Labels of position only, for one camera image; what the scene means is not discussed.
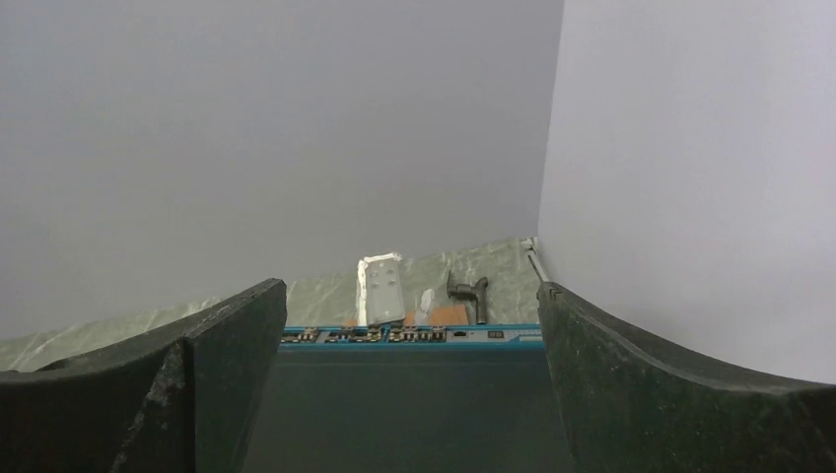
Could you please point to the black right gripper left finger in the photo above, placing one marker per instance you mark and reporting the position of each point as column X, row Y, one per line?
column 183, row 397

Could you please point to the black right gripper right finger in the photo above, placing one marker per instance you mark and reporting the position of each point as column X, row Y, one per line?
column 632, row 401

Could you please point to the grey metal pipe fitting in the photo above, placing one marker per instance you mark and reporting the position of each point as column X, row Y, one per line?
column 476, row 292

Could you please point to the brown wooden board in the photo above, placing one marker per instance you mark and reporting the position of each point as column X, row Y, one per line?
column 440, row 316

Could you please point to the dark grey network switch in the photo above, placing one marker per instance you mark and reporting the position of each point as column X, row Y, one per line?
column 401, row 398

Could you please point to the white aluminium corner rail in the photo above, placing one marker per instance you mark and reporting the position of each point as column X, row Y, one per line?
column 530, row 250

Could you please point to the white metal bracket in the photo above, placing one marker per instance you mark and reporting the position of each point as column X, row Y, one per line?
column 379, row 297

